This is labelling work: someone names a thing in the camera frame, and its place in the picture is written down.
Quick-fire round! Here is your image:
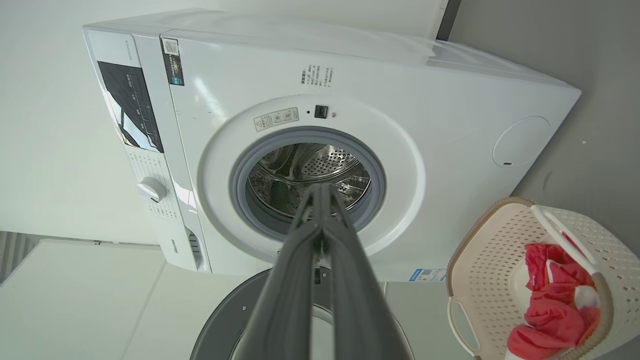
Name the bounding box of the white front-load washing machine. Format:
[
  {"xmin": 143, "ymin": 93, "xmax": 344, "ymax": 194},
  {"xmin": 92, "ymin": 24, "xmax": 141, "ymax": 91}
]
[{"xmin": 82, "ymin": 7, "xmax": 582, "ymax": 282}]

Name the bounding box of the white warning label sticker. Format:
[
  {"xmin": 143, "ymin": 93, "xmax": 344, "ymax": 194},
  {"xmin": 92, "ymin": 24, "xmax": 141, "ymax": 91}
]
[{"xmin": 253, "ymin": 107, "xmax": 300, "ymax": 132}]

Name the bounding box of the blue energy label sticker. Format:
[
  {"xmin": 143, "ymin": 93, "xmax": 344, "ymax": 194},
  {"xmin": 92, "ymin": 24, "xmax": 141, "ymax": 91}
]
[{"xmin": 408, "ymin": 268, "xmax": 447, "ymax": 282}]

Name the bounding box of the round white filter cover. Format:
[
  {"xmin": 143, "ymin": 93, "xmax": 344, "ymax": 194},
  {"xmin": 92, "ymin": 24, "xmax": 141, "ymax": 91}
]
[{"xmin": 492, "ymin": 116, "xmax": 552, "ymax": 168}]

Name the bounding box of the red and white garment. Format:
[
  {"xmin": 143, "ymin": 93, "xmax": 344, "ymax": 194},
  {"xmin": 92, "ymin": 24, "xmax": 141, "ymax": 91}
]
[{"xmin": 506, "ymin": 243, "xmax": 601, "ymax": 360}]

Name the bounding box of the stainless steel washer drum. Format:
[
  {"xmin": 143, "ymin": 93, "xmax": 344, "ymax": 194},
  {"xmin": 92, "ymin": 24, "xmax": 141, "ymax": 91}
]
[{"xmin": 248, "ymin": 143, "xmax": 372, "ymax": 219}]

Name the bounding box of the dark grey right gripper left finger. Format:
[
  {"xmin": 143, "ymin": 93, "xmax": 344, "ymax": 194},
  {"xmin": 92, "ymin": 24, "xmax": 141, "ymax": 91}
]
[{"xmin": 243, "ymin": 185, "xmax": 322, "ymax": 360}]

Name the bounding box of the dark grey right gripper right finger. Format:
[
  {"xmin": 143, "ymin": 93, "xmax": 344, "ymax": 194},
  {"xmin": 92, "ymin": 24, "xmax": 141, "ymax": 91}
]
[{"xmin": 321, "ymin": 183, "xmax": 414, "ymax": 360}]

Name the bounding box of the grey rubber door gasket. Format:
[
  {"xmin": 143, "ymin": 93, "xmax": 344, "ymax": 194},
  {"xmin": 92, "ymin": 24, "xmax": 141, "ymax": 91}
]
[{"xmin": 229, "ymin": 125, "xmax": 387, "ymax": 242}]

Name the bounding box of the white program knob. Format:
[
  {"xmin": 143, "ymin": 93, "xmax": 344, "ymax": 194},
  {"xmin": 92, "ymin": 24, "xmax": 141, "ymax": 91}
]
[{"xmin": 137, "ymin": 176, "xmax": 168, "ymax": 203}]

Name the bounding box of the cream perforated laundry basket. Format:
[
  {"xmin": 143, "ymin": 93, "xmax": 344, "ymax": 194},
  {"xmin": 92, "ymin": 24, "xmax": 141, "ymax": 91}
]
[{"xmin": 446, "ymin": 196, "xmax": 640, "ymax": 360}]

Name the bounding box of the black control display panel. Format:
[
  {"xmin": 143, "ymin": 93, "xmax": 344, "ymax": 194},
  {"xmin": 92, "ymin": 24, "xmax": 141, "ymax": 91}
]
[{"xmin": 96, "ymin": 61, "xmax": 165, "ymax": 153}]

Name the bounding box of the black QR code sticker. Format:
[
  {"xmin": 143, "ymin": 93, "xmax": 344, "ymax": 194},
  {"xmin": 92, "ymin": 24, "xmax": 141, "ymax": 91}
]
[{"xmin": 161, "ymin": 38, "xmax": 185, "ymax": 87}]

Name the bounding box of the black round washer door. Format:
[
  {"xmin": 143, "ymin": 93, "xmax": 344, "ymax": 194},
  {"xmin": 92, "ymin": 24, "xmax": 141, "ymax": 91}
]
[{"xmin": 190, "ymin": 267, "xmax": 416, "ymax": 360}]

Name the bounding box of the grey slatted grille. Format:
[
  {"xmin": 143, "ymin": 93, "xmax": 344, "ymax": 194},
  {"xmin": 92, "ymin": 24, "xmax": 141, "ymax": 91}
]
[{"xmin": 0, "ymin": 231, "xmax": 35, "ymax": 283}]

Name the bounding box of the white printed text sticker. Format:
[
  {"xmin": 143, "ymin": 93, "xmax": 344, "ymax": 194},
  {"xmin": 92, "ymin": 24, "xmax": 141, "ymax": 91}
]
[{"xmin": 299, "ymin": 64, "xmax": 335, "ymax": 88}]

